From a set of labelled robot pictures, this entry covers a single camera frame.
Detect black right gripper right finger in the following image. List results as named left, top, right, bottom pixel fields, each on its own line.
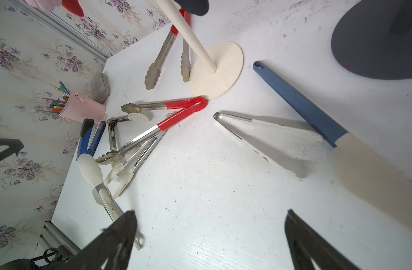
left=284, top=209, right=358, bottom=270

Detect steel tongs white ring large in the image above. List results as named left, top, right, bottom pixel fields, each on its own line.
left=77, top=112, right=150, bottom=251

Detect small white steel tongs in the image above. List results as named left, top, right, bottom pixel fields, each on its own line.
left=213, top=111, right=324, bottom=181

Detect steel tongs cream silicone tips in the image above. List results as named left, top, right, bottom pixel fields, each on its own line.
left=104, top=131, right=166, bottom=199

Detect dark grey utensil rack stand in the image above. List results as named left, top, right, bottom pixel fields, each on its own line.
left=331, top=1, right=412, bottom=80

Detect blue black stapler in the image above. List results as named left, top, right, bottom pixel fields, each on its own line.
left=76, top=119, right=106, bottom=160

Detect pink pen holder bucket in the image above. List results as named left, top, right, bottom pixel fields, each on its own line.
left=60, top=92, right=106, bottom=124

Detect steel tongs red handle far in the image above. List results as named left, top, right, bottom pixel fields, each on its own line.
left=144, top=25, right=191, bottom=90

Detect black silicone tip tongs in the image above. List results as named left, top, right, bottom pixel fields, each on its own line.
left=174, top=0, right=209, bottom=16

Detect coloured pens in bucket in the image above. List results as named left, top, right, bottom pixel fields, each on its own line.
left=34, top=81, right=71, bottom=115

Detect steel tongs red handle near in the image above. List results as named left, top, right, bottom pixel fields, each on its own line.
left=96, top=96, right=208, bottom=165

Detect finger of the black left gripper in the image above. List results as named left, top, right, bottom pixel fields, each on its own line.
left=0, top=138, right=24, bottom=162

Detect grey sponge block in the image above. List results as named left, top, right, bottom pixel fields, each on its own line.
left=87, top=73, right=110, bottom=104

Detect red silicone tip tongs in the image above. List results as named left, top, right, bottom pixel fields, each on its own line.
left=62, top=0, right=84, bottom=17

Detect cream utensil rack stand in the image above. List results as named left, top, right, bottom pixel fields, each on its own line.
left=158, top=1, right=244, bottom=100

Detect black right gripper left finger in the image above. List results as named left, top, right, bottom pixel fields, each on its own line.
left=58, top=210, right=137, bottom=270

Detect steel tongs red handle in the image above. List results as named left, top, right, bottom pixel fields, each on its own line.
left=96, top=96, right=208, bottom=165
left=144, top=25, right=191, bottom=90

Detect pink cat paw tongs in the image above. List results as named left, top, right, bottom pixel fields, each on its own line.
left=23, top=0, right=63, bottom=12

